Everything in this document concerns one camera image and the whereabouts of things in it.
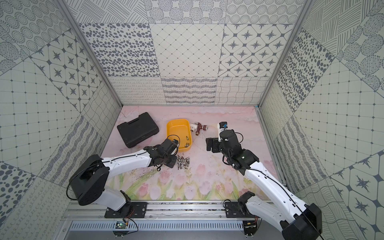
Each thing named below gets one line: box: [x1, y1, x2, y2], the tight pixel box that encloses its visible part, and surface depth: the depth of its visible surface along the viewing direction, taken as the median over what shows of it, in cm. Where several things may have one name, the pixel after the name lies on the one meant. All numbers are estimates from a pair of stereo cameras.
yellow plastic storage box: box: [166, 118, 193, 153], surface depth 106 cm
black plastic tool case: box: [117, 112, 160, 148], surface depth 103 cm
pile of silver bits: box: [176, 154, 190, 170], surface depth 92 cm
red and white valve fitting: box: [190, 121, 208, 136], surface depth 106 cm
